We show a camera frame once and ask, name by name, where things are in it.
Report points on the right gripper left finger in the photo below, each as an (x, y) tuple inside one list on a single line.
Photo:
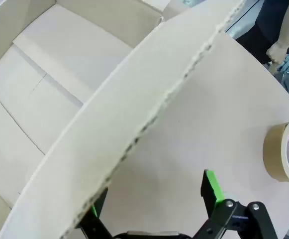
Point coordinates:
[(102, 206)]

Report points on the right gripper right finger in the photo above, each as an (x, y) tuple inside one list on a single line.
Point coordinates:
[(219, 219)]

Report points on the brown packing tape roll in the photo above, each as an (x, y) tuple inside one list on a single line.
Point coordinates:
[(276, 152)]

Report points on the large brown cardboard box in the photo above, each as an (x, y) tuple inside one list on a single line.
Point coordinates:
[(59, 74)]

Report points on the person's left forearm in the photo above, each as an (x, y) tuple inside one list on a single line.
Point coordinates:
[(288, 25)]

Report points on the person's left hand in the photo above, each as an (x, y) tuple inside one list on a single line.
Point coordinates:
[(278, 52)]

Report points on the person in navy t-shirt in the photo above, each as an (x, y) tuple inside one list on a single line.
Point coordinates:
[(263, 22)]

